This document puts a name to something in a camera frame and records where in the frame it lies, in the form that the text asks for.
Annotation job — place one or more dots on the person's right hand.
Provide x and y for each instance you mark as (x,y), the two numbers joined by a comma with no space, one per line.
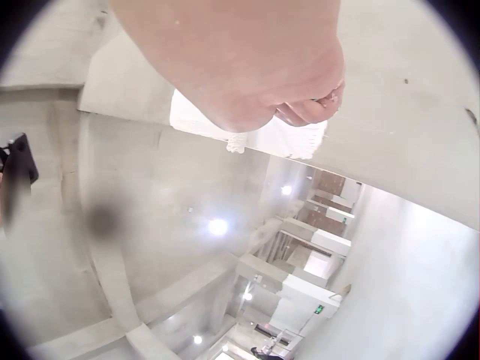
(232,63)

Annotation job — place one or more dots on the person's right fingers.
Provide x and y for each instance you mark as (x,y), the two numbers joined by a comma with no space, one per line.
(305,112)

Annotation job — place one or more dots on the white fluffy cloth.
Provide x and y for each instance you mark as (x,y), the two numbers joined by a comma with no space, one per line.
(285,140)

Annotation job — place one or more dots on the round ceiling lamp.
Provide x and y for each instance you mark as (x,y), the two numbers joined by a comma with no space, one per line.
(217,226)
(197,339)
(286,190)
(247,296)

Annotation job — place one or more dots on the green exit sign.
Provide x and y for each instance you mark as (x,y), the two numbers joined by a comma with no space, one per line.
(318,309)

